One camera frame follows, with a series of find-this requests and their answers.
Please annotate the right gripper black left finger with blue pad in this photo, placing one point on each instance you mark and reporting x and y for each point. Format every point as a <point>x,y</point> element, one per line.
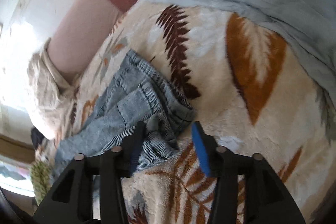
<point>70,198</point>

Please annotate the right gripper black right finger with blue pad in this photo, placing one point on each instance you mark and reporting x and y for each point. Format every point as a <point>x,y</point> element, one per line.
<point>267,200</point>

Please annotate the grey-blue denim pants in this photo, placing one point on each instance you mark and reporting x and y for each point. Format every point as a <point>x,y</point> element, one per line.
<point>136,93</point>

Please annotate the green white patterned cloth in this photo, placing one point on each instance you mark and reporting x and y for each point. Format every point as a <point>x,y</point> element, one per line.
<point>40,172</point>

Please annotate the black cloth item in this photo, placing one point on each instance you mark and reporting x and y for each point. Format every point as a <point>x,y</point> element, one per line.
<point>37,138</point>

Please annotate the cream patterned pillow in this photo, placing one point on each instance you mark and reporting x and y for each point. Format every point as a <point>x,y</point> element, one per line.
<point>51,98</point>

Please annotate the cream leaf-print fleece blanket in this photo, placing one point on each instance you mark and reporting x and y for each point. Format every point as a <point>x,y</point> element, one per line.
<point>245,83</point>

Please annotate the brown wooden window frame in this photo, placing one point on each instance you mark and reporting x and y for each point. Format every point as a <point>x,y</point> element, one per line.
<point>16,150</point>

